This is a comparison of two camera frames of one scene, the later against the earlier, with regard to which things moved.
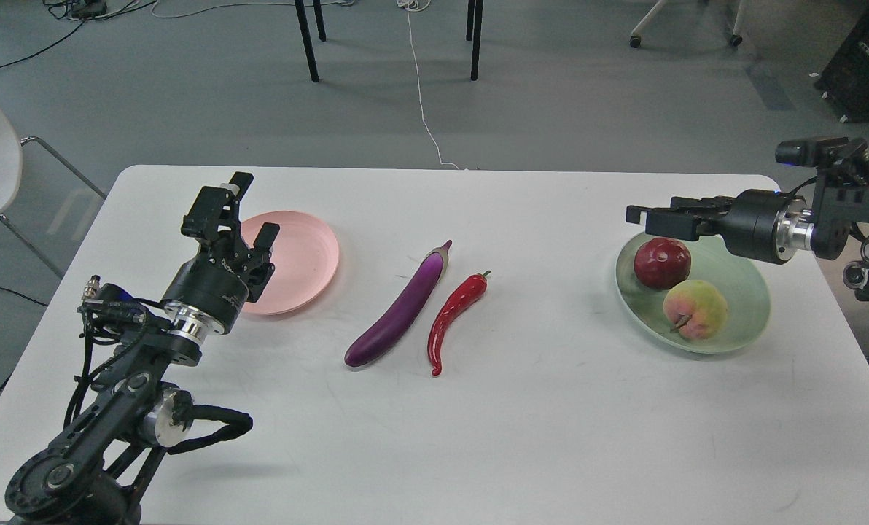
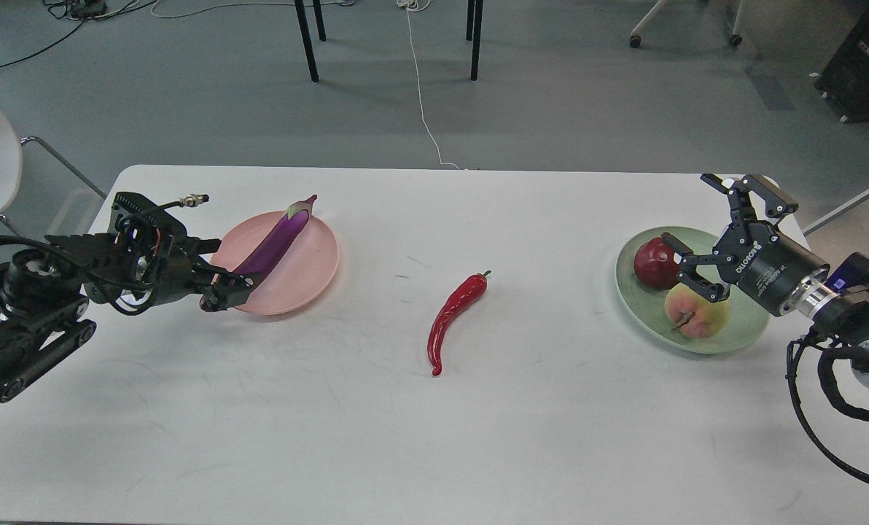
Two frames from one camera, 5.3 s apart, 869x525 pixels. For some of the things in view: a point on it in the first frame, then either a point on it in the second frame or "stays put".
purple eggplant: x=427 y=277 → x=261 y=262
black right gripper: x=764 y=225 → x=765 y=265
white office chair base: x=635 y=39 stays put
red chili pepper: x=466 y=292 stays put
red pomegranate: x=662 y=263 stays put
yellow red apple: x=696 y=308 stays put
